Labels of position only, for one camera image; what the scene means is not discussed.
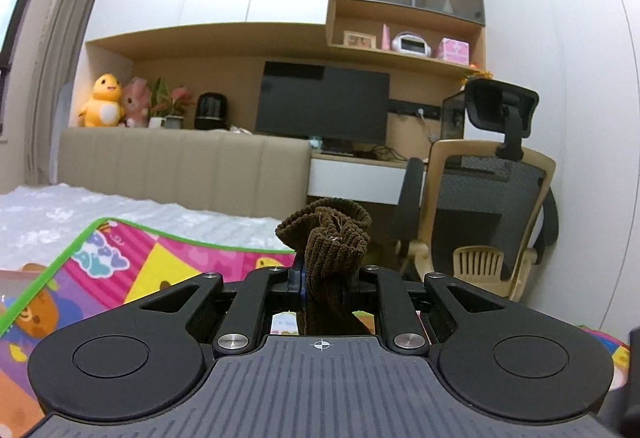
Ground beige mesh office chair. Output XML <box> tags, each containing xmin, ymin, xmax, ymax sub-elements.
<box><xmin>392</xmin><ymin>78</ymin><xmax>559</xmax><ymax>303</ymax></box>

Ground brown knitted garment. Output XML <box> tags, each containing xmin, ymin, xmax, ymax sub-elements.
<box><xmin>275</xmin><ymin>200</ymin><xmax>374</xmax><ymax>337</ymax></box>

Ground white alarm clock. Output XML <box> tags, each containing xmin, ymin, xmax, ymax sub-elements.
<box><xmin>391</xmin><ymin>32</ymin><xmax>434</xmax><ymax>56</ymax></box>

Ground pink gift box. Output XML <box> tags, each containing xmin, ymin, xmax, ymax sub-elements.
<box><xmin>437</xmin><ymin>38</ymin><xmax>471</xmax><ymax>65</ymax></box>

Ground green potted plant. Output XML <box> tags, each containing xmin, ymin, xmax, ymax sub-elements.
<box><xmin>148</xmin><ymin>78</ymin><xmax>172</xmax><ymax>129</ymax></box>

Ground black countertop appliance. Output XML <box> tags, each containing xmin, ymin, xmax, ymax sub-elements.
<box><xmin>194</xmin><ymin>92</ymin><xmax>230</xmax><ymax>131</ymax></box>

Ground orange flower bunch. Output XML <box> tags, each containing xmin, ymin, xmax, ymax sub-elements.
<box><xmin>461</xmin><ymin>62</ymin><xmax>494</xmax><ymax>84</ymax></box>

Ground pink flowering potted plant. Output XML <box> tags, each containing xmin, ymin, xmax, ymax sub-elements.
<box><xmin>165</xmin><ymin>86</ymin><xmax>197</xmax><ymax>131</ymax></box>

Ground colourful cartoon play mat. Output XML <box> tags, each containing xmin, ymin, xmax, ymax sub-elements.
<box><xmin>0</xmin><ymin>217</ymin><xmax>632</xmax><ymax>438</ymax></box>

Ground black wall power rail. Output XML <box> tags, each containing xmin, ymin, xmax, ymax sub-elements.
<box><xmin>388</xmin><ymin>100</ymin><xmax>444</xmax><ymax>121</ymax></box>

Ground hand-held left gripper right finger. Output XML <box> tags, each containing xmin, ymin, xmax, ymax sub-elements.
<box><xmin>345</xmin><ymin>267</ymin><xmax>506</xmax><ymax>355</ymax></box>

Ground pink plush toy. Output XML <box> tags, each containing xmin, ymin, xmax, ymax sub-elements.
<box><xmin>121</xmin><ymin>76</ymin><xmax>153</xmax><ymax>129</ymax></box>

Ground black computer monitor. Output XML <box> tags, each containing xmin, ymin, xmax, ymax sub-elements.
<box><xmin>255</xmin><ymin>61</ymin><xmax>391</xmax><ymax>153</ymax></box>

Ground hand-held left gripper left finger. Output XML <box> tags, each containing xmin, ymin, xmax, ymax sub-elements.
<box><xmin>140</xmin><ymin>258</ymin><xmax>307</xmax><ymax>355</ymax></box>

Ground yellow duck plush toy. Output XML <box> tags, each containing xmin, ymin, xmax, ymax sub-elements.
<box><xmin>78</xmin><ymin>74</ymin><xmax>126</xmax><ymax>128</ymax></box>

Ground dark framed window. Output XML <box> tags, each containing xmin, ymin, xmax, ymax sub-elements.
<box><xmin>0</xmin><ymin>0</ymin><xmax>47</xmax><ymax>139</ymax></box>

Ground white desk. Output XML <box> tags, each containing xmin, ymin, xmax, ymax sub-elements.
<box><xmin>307</xmin><ymin>152</ymin><xmax>432</xmax><ymax>209</ymax></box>

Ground beige curtain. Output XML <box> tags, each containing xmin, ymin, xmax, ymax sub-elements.
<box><xmin>22</xmin><ymin>0</ymin><xmax>104</xmax><ymax>189</ymax></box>

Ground wooden photo frame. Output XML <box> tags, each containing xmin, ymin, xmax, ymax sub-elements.
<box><xmin>343</xmin><ymin>30</ymin><xmax>377</xmax><ymax>50</ymax></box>

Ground beige padded headboard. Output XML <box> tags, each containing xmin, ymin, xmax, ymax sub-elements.
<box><xmin>57</xmin><ymin>128</ymin><xmax>312</xmax><ymax>219</ymax></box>

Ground black desk cables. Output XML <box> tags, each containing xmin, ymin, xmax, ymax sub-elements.
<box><xmin>350</xmin><ymin>144</ymin><xmax>407</xmax><ymax>163</ymax></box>

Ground white quilted bed cover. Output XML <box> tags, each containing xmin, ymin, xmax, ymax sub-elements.
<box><xmin>0</xmin><ymin>185</ymin><xmax>297</xmax><ymax>269</ymax></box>

